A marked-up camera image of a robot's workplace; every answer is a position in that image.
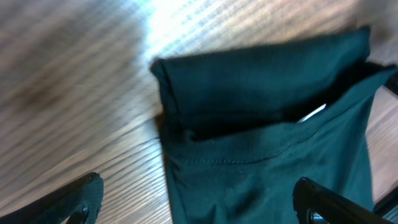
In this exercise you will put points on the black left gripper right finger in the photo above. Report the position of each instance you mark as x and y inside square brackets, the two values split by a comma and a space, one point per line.
[314, 203]

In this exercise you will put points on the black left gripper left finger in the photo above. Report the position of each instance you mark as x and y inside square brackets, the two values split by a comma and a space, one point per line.
[77, 202]

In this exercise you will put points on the black t-shirt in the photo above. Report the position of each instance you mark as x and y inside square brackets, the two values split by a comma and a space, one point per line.
[242, 126]

